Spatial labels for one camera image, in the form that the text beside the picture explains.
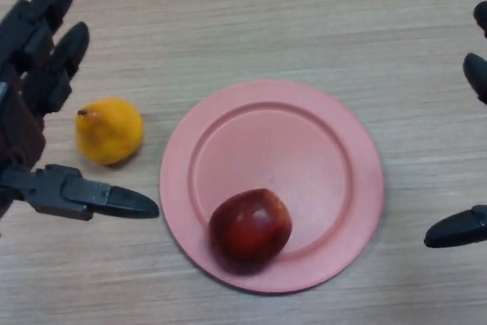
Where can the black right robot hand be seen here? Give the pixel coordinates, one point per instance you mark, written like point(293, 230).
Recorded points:
point(456, 230)

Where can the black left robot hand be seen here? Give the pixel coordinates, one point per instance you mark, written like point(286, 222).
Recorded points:
point(23, 112)

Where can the pink round plate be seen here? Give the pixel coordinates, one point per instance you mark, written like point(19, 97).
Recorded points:
point(274, 142)

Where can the red apple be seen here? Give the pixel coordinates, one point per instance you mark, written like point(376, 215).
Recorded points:
point(251, 228)

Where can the yellow pear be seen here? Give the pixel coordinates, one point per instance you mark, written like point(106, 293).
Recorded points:
point(108, 132)

